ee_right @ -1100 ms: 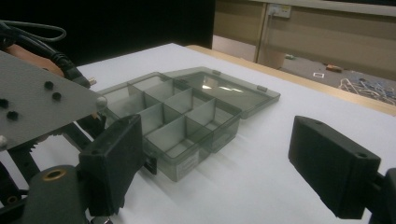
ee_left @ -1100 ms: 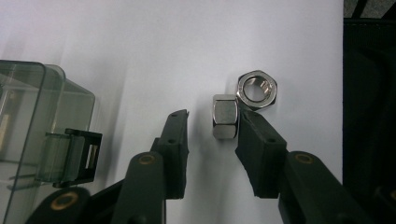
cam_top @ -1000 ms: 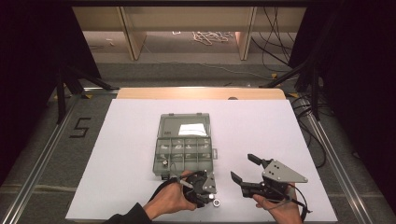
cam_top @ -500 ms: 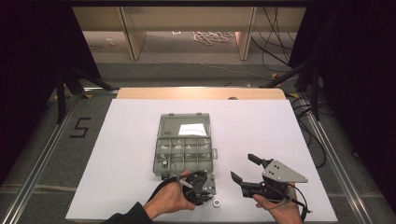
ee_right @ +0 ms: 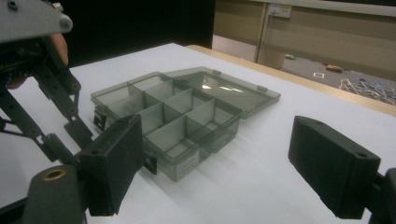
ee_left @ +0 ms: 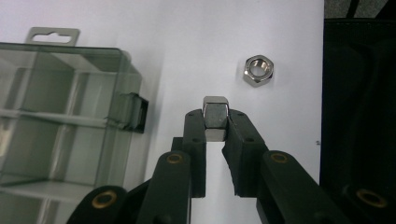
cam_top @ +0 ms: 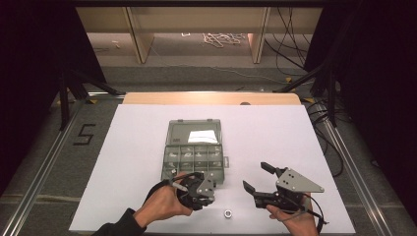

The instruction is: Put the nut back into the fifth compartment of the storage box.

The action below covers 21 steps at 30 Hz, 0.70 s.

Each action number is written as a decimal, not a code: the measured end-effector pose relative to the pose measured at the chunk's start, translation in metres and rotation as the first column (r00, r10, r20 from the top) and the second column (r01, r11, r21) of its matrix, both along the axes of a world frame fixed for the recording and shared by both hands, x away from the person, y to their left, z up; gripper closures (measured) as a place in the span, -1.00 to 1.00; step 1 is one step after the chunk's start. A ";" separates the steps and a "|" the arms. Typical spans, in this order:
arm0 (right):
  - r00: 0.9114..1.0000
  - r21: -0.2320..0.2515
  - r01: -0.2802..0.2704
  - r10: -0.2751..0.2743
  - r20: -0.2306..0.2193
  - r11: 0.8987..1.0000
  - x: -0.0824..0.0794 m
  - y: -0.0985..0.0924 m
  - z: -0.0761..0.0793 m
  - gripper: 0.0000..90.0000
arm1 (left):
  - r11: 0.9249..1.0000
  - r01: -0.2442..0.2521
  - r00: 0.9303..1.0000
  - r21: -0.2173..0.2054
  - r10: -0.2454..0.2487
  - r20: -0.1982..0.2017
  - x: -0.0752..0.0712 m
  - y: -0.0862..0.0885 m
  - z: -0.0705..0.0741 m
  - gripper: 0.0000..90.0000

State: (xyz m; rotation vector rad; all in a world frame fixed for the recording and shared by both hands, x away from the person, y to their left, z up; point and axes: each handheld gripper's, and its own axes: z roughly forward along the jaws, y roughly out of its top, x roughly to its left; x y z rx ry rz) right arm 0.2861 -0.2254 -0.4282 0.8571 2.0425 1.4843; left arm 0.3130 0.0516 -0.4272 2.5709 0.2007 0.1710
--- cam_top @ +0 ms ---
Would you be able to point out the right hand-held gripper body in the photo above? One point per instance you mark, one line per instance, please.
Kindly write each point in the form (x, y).
(296, 183)

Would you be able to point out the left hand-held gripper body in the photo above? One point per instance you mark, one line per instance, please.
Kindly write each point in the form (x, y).
(205, 188)

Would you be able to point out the grey transparent compartment box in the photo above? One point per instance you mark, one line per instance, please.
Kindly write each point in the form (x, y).
(196, 157)

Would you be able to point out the metal hex nut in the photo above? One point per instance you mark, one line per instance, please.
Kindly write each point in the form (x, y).
(227, 213)

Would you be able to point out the person's right hand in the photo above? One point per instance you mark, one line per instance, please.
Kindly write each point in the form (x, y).
(300, 224)

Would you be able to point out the person's left hand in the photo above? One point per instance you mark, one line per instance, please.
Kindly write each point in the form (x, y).
(164, 205)

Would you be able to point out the white table sheet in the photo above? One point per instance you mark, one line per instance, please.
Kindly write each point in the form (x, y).
(268, 137)

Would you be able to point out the wooden table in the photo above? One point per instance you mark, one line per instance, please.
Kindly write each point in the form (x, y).
(196, 98)

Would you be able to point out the black metal stand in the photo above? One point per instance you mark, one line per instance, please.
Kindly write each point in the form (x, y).
(331, 95)
(64, 98)

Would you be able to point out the black curtain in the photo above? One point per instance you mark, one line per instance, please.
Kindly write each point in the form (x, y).
(377, 82)
(32, 65)

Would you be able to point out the beige wooden desk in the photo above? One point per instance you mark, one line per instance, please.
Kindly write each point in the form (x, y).
(144, 42)

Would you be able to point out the small pale object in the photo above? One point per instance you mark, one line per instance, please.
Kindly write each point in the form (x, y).
(115, 44)

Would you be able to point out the aluminium floor rail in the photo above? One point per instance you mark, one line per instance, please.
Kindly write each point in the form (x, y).
(105, 94)
(357, 177)
(39, 180)

